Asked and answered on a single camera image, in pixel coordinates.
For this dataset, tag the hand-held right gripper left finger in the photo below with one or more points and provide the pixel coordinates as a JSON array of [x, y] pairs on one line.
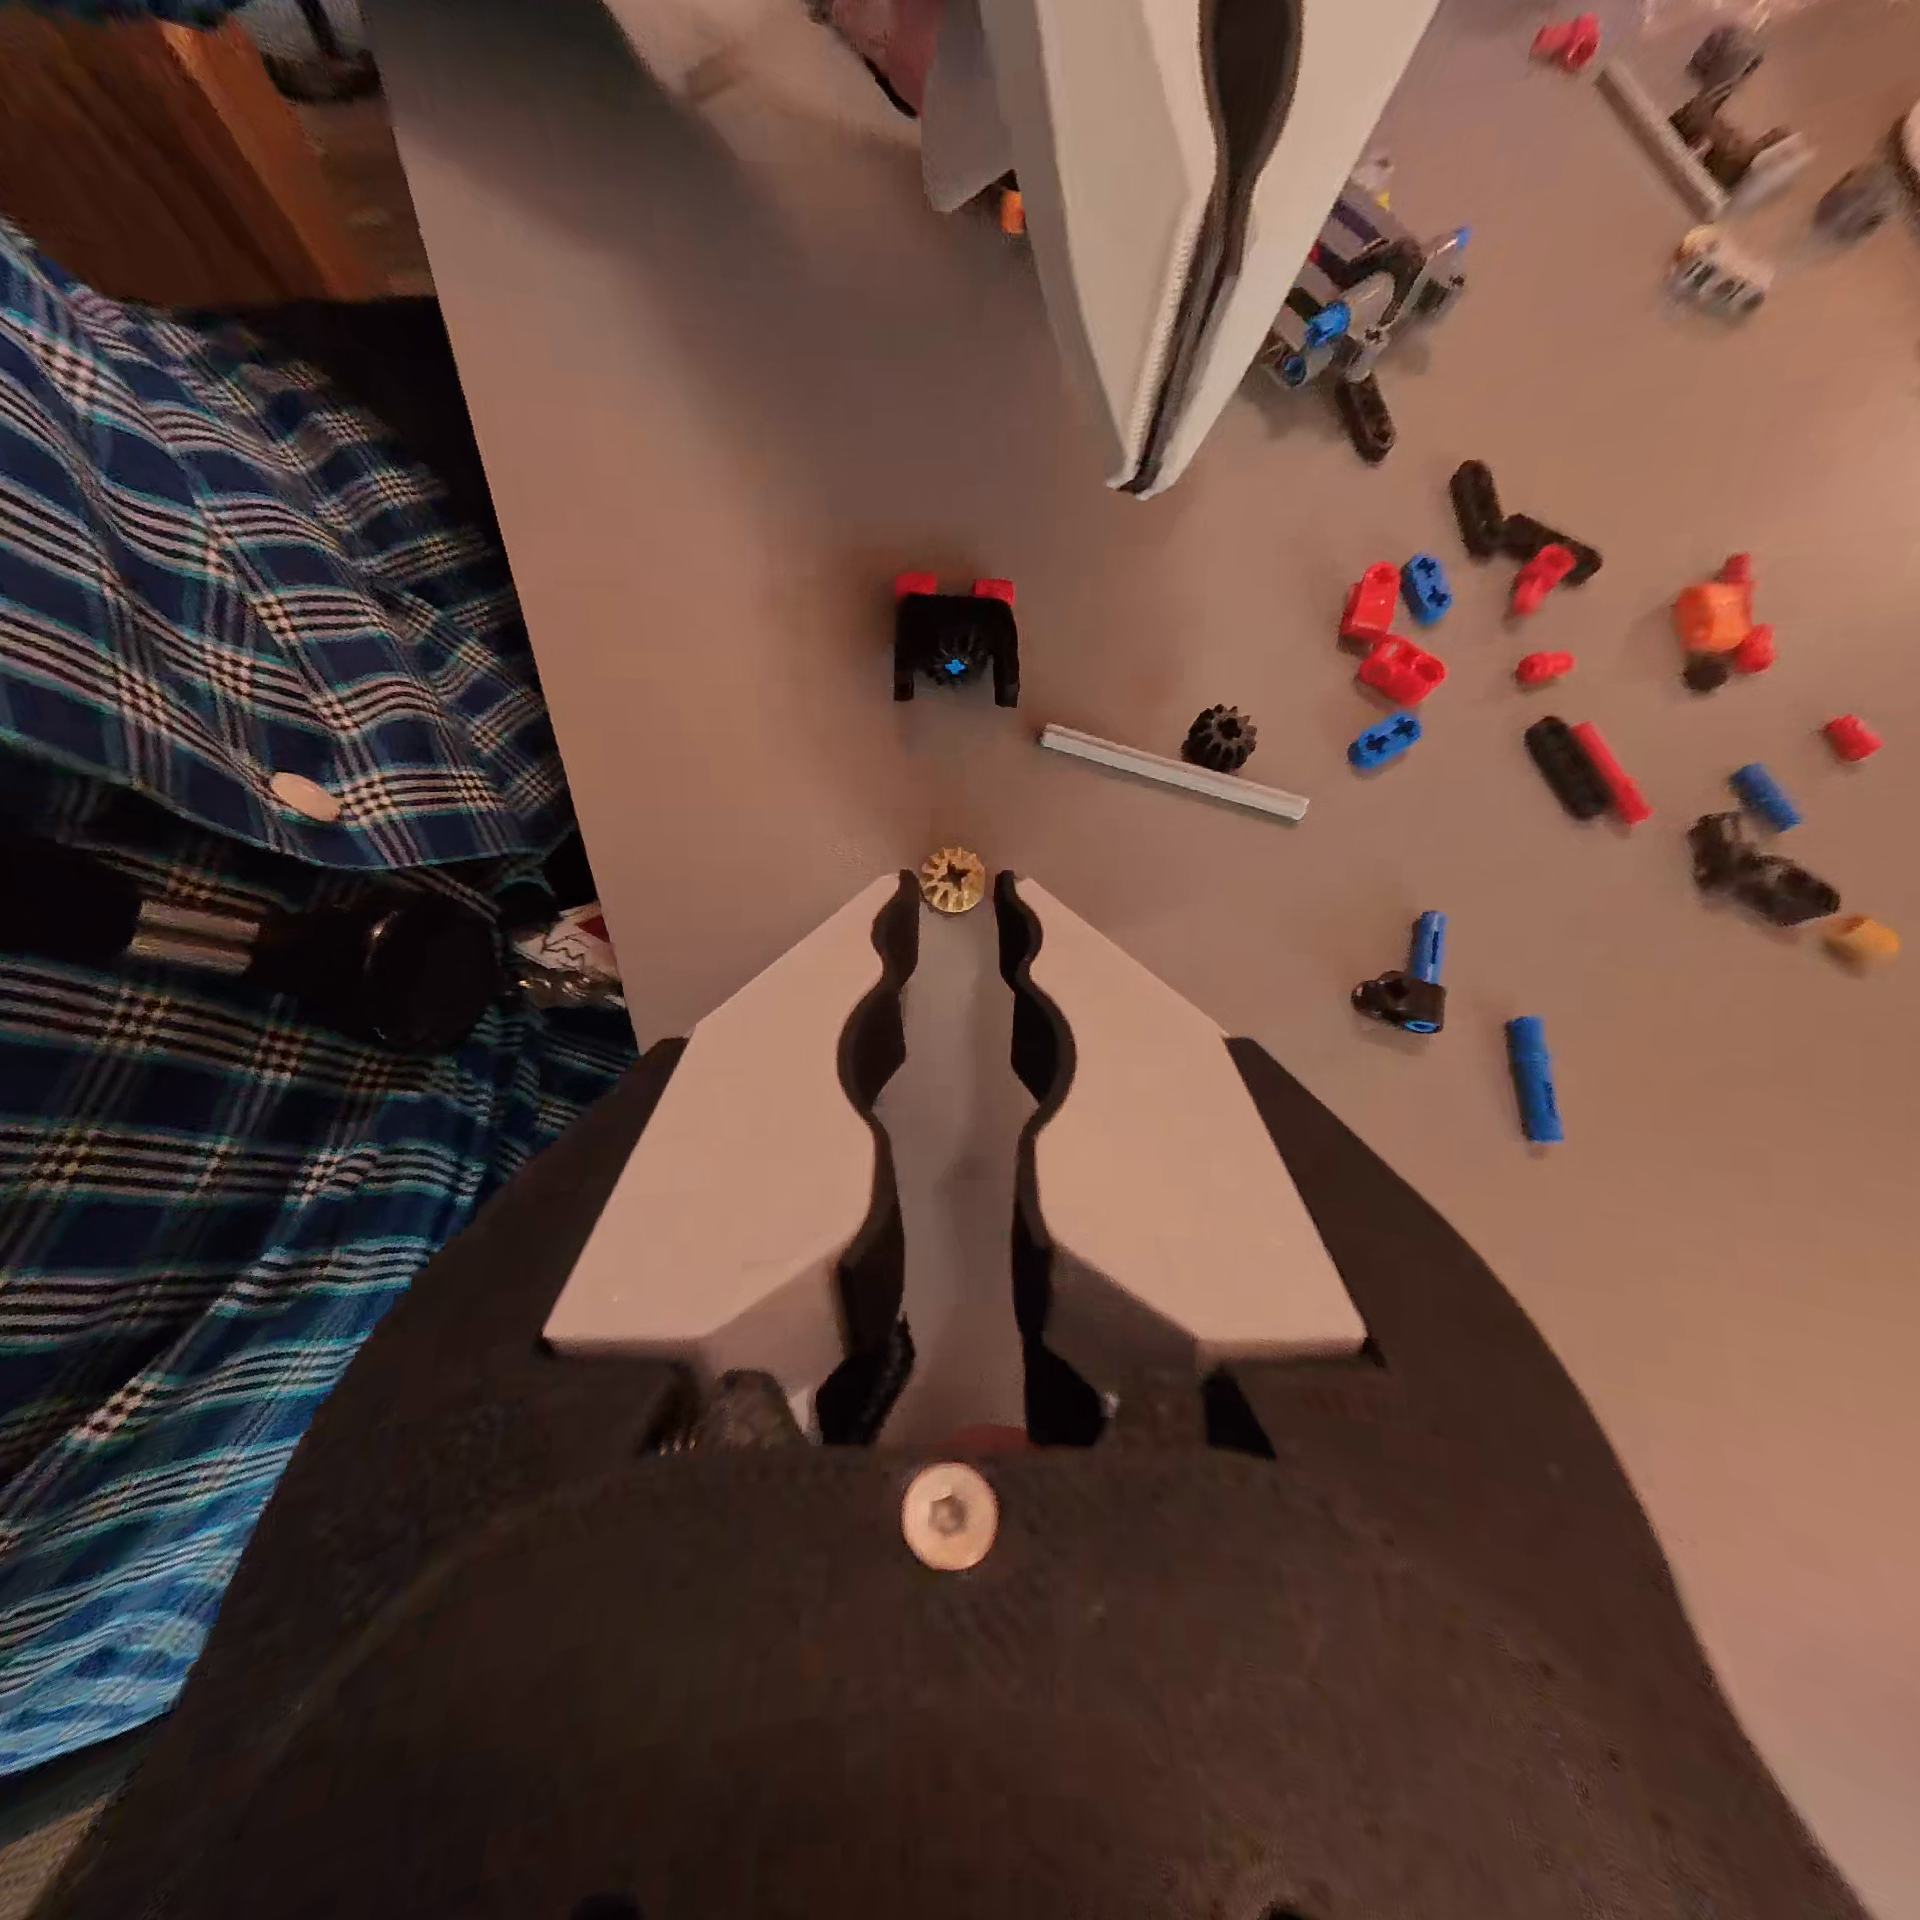
[[703, 1186]]

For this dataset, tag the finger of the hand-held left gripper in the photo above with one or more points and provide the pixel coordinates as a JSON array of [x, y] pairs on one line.
[[1109, 150], [1334, 102]]

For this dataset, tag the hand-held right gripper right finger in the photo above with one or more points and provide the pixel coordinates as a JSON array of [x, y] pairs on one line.
[[1198, 1186]]

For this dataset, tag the tan lego gear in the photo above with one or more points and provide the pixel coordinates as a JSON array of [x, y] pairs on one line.
[[952, 879]]

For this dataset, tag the grey lego axle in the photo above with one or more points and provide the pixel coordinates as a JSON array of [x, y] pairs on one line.
[[1140, 765]]

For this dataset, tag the black lego frame red pins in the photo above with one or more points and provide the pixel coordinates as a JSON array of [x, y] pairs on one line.
[[923, 662]]

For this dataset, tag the lego chassis assembly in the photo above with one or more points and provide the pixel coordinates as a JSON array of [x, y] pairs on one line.
[[1350, 312]]

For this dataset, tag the grey lego beam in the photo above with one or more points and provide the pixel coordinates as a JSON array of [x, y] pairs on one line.
[[1656, 134]]

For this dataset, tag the brown grey lego subassembly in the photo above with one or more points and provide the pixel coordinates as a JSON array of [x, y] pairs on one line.
[[1731, 116]]

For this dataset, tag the light grey lego connector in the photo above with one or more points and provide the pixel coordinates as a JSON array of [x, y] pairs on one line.
[[1719, 270]]

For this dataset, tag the black lego gear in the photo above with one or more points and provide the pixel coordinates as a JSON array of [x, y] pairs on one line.
[[1221, 738]]

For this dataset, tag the blue lego liftarm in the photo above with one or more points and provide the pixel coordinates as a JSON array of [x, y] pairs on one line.
[[1385, 738], [1428, 586]]

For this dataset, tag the long black lego beam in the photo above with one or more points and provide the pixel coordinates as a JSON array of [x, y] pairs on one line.
[[1574, 555]]

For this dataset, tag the red lego connector with pin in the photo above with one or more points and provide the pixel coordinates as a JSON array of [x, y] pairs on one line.
[[1545, 573]]

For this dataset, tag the dark grey lego connector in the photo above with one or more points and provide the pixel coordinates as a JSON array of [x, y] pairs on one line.
[[1861, 195]]

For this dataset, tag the long red lego pin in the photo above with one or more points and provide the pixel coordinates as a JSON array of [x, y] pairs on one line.
[[1609, 777]]

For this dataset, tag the small red lego pin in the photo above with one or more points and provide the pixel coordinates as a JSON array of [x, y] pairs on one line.
[[1545, 669]]

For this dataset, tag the orange lego piece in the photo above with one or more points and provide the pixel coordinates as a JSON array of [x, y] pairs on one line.
[[1714, 614]]

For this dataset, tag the black lego connector assembly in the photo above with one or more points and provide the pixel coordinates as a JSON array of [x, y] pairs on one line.
[[1751, 870]]

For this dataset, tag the black round lego piece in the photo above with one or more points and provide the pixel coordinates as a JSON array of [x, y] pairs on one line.
[[1701, 674]]

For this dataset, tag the red lego pin piece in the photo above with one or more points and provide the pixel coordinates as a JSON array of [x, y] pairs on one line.
[[1751, 649]]

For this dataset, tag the short blue lego pin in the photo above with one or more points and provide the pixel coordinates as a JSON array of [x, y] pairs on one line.
[[1764, 796]]

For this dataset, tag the yellow lego bush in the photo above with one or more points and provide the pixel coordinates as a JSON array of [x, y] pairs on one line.
[[1861, 938]]

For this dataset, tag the red lego bush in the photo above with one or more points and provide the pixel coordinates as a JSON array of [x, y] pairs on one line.
[[1850, 738]]

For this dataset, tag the person's left hand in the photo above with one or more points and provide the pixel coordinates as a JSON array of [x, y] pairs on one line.
[[894, 42]]

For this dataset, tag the red white tag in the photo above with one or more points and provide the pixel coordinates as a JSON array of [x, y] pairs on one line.
[[572, 953]]

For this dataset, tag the black connector with blue pin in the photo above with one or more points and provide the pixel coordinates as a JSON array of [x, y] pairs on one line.
[[1408, 1002]]

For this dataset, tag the blue plaid shirt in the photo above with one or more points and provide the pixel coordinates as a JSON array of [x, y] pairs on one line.
[[229, 599]]

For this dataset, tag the wooden cabinet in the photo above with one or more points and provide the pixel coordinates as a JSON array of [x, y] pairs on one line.
[[150, 150]]

